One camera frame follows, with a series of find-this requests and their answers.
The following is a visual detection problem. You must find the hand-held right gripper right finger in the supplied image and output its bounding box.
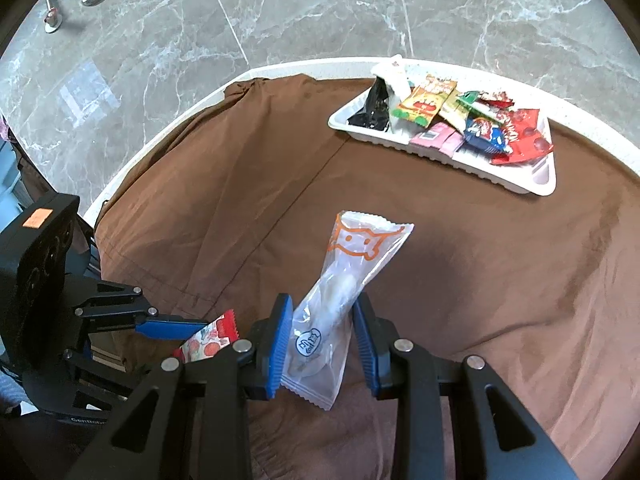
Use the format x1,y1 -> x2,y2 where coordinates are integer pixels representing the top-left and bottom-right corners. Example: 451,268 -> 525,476
351,292 -> 581,480

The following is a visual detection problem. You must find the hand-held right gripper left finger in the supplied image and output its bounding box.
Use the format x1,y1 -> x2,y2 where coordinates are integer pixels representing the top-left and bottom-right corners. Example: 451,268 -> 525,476
65,292 -> 296,480

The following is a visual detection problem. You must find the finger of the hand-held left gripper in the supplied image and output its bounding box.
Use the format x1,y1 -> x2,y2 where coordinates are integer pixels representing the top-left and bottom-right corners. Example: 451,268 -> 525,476
65,277 -> 211,343
62,349 -> 151,413

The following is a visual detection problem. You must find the red white fruit print packet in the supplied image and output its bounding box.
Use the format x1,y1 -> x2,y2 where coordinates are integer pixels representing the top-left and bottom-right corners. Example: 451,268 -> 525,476
172,309 -> 241,365

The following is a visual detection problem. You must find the clear packet with orange print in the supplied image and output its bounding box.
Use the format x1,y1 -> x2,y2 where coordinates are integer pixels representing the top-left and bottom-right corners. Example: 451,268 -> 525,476
280,210 -> 415,412

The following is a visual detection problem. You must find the pink snack packet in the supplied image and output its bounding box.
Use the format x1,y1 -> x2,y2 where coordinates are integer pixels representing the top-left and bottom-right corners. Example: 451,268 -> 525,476
409,121 -> 466,153

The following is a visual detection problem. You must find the black snack packet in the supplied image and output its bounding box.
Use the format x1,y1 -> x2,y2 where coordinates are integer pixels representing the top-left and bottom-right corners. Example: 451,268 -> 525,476
347,76 -> 401,132

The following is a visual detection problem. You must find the blue snack packet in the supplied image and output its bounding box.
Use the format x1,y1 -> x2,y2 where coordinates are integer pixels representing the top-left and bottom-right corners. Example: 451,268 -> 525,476
462,116 -> 512,157

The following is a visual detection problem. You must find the white foam tray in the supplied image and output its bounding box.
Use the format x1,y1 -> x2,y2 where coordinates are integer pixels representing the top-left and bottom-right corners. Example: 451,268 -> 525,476
327,57 -> 557,197

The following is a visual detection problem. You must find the yellow red snack packet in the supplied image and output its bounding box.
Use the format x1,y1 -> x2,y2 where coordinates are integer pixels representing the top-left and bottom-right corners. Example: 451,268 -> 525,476
397,74 -> 458,128

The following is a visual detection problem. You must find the green snack packet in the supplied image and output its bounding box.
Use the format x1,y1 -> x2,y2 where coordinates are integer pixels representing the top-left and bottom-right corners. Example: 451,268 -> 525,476
456,90 -> 517,126

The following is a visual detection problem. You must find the white snack packet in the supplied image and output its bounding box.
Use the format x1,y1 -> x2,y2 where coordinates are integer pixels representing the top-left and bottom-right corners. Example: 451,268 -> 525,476
371,54 -> 416,136

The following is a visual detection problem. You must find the person's left forearm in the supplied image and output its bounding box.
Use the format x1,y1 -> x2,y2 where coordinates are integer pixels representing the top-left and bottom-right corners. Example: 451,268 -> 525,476
0,360 -> 31,418

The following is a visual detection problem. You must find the brown cloth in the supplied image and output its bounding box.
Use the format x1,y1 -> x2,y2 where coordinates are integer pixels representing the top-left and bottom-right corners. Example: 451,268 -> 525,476
92,74 -> 640,480

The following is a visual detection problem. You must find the grey metal leg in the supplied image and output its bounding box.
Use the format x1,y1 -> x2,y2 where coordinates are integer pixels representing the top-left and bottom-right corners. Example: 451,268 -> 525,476
43,0 -> 64,34

